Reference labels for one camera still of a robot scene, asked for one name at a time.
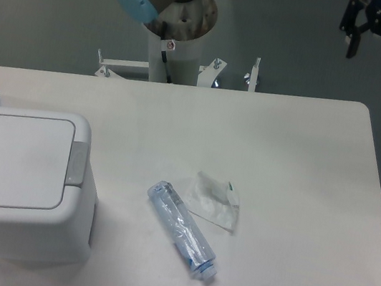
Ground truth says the white push-lid trash can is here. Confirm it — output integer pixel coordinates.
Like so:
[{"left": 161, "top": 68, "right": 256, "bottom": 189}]
[{"left": 0, "top": 106, "right": 98, "bottom": 264}]

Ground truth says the crumpled clear plastic wrapper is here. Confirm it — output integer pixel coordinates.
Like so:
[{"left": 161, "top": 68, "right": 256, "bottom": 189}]
[{"left": 183, "top": 171, "right": 241, "bottom": 233}]

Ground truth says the empty clear plastic bottle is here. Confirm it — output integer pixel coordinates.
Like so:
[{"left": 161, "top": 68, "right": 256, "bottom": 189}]
[{"left": 147, "top": 181, "right": 217, "bottom": 285}]

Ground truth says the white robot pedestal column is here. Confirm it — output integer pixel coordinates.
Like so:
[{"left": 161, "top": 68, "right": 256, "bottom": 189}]
[{"left": 134, "top": 0, "right": 221, "bottom": 90}]

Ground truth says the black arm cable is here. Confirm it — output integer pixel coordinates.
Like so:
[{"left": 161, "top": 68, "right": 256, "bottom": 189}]
[{"left": 153, "top": 20, "right": 182, "bottom": 85}]

